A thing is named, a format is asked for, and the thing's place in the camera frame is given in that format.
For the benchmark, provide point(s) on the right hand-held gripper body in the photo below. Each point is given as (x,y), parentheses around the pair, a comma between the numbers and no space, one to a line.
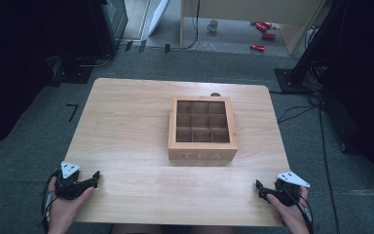
(289,191)

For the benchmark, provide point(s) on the person's right hand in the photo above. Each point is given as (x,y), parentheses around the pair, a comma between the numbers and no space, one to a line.
(289,216)

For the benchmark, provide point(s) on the black stand base plate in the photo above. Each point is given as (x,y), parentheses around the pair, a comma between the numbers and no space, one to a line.
(289,83)
(73,73)

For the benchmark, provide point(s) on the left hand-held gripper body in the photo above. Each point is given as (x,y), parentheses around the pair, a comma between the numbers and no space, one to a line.
(68,187)

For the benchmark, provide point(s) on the black curtain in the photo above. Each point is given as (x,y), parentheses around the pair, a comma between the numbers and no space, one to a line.
(19,65)
(360,81)

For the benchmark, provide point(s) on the black tape corner mark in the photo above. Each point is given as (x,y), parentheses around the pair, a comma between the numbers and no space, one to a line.
(73,112)

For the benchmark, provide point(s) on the person's left hand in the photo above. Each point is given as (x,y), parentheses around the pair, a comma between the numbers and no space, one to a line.
(63,211)

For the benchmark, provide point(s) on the wooden tea box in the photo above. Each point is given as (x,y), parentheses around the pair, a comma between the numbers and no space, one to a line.
(202,152)

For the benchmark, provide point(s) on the dark round object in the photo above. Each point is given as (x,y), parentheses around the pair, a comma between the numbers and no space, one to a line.
(215,94)

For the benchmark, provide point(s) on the grey mug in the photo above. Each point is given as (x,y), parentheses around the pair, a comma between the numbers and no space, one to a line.
(213,26)

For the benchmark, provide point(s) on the red can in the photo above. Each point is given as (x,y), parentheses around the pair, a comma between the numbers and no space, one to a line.
(268,24)
(257,47)
(268,36)
(260,26)

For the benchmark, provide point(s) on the white board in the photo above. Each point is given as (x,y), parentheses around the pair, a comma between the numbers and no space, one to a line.
(158,16)

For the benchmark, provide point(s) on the black tape strip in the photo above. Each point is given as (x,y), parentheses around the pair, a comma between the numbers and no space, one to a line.
(167,48)
(128,46)

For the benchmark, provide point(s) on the black equipment case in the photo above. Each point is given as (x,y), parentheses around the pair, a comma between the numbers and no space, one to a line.
(115,22)

